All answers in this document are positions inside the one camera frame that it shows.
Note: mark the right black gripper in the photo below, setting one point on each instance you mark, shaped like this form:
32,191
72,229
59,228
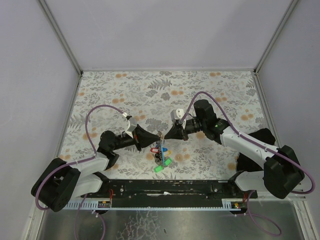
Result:
184,130

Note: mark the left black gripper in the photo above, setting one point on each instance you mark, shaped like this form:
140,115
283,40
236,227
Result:
136,141

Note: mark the metal key organizer disc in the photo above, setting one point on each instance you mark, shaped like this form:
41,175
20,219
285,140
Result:
159,145

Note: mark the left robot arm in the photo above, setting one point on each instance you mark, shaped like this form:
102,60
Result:
62,181

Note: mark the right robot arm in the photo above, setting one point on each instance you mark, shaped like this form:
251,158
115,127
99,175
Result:
261,165

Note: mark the red key tag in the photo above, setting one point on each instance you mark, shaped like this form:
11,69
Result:
154,150

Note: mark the black key fob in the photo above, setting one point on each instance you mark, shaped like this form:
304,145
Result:
157,157

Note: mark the green key tag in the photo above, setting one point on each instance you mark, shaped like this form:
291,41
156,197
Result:
167,162
158,168

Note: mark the floral table mat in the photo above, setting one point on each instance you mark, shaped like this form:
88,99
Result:
149,97

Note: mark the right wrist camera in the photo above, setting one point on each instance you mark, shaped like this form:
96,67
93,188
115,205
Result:
177,114

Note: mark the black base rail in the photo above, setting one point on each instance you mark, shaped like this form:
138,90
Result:
218,189

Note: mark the white cable duct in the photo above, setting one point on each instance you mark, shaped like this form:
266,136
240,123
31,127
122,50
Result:
159,204

